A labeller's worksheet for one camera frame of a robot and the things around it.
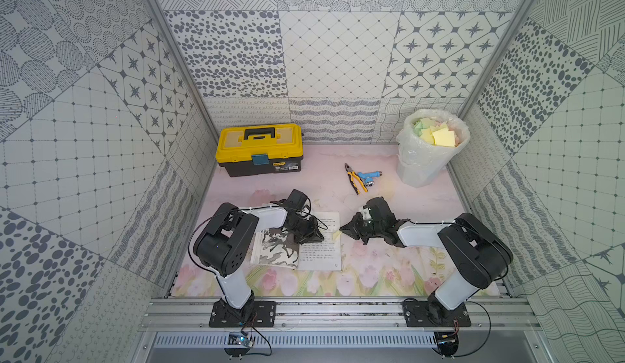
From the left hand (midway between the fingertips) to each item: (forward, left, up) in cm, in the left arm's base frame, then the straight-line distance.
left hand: (324, 234), depth 89 cm
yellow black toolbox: (+28, +28, +16) cm, 43 cm away
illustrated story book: (-7, +16, +4) cm, 18 cm away
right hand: (+1, -6, +2) cm, 6 cm away
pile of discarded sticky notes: (+32, -38, +25) cm, 55 cm away
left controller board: (-34, +24, -3) cm, 42 cm away
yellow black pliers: (+29, -12, 0) cm, 31 cm away
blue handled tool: (+28, -20, 0) cm, 34 cm away
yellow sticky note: (+26, -43, +26) cm, 56 cm away
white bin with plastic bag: (+23, -35, +26) cm, 49 cm away
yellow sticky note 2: (0, -5, -1) cm, 5 cm away
